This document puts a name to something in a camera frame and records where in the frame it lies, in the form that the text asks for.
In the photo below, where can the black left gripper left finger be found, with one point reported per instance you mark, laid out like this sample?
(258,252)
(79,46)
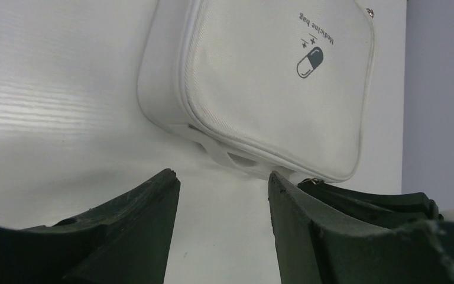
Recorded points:
(124,240)

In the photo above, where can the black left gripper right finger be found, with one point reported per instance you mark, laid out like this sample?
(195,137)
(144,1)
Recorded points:
(317,244)

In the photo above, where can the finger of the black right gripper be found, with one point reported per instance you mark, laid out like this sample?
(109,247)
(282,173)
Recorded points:
(387,211)

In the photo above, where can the grey storage box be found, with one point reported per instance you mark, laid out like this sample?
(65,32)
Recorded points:
(263,86)

